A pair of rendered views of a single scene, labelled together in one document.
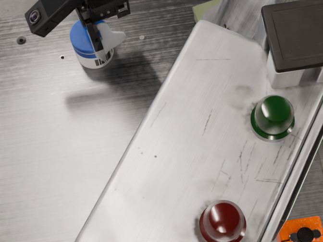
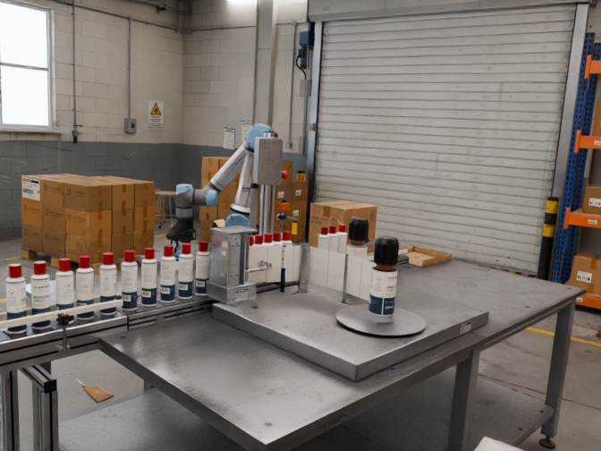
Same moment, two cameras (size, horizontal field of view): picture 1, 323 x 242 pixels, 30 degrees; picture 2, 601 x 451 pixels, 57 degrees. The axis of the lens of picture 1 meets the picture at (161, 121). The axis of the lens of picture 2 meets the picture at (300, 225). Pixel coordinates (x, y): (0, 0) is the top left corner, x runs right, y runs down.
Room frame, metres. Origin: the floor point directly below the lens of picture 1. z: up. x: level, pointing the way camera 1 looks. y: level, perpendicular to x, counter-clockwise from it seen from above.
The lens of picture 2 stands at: (-1.67, 1.52, 1.51)
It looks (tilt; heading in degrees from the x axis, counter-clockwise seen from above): 10 degrees down; 315
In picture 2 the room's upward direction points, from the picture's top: 3 degrees clockwise
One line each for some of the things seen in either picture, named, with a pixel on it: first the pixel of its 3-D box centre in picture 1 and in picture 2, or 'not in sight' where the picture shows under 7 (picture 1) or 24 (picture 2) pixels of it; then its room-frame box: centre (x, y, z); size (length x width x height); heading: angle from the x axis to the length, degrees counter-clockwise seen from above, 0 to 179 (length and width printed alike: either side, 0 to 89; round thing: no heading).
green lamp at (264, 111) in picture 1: (273, 114); not in sight; (0.13, -0.07, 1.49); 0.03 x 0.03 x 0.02
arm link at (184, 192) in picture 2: not in sight; (184, 196); (0.57, 0.08, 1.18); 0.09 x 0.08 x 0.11; 46
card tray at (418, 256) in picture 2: not in sight; (417, 255); (0.05, -1.13, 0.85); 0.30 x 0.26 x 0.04; 91
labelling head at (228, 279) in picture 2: not in sight; (232, 263); (-0.07, 0.28, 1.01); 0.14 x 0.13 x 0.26; 91
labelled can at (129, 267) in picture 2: not in sight; (129, 280); (0.01, 0.65, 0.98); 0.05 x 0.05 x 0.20
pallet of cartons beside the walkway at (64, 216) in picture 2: not in sight; (88, 220); (4.01, -0.94, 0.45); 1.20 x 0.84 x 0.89; 13
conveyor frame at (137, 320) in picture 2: not in sight; (293, 281); (0.03, -0.14, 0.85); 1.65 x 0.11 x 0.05; 91
